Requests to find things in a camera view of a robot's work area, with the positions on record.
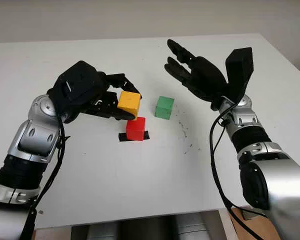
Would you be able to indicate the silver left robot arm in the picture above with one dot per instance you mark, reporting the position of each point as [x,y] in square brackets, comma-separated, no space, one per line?
[30,137]

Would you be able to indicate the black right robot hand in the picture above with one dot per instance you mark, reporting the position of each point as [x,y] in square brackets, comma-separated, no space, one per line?
[205,77]

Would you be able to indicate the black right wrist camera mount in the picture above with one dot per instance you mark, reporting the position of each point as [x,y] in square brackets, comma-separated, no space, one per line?
[240,72]

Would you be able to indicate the black tape mark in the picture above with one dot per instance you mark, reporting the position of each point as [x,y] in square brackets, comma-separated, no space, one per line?
[122,137]

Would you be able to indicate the grey robot body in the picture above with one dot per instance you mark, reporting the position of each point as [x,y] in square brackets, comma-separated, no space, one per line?
[140,227]

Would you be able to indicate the red cube block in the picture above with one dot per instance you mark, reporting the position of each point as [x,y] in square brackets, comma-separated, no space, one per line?
[136,130]

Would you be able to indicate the green cube block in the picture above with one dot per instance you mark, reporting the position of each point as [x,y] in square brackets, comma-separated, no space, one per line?
[164,107]

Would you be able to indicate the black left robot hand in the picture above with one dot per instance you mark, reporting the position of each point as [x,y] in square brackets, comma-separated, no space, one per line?
[107,110]

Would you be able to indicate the yellow cube block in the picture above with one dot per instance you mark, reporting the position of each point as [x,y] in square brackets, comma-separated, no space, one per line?
[128,101]

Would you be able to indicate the white table leg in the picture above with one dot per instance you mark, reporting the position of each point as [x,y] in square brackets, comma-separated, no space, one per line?
[227,225]

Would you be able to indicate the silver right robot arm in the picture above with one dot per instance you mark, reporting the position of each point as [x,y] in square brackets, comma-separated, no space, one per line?
[277,175]

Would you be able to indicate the grey table frame beam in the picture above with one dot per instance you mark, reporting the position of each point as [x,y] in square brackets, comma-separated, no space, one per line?
[248,215]

